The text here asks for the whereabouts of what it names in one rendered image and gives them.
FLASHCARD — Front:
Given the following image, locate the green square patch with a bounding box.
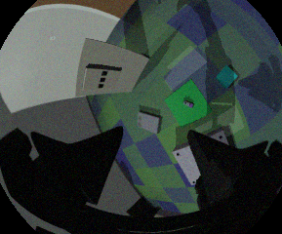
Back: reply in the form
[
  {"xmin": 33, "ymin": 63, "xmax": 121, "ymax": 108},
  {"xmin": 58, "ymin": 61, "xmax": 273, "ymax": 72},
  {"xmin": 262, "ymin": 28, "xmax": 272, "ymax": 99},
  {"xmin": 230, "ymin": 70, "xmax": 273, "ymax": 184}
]
[{"xmin": 165, "ymin": 79, "xmax": 212, "ymax": 129}]

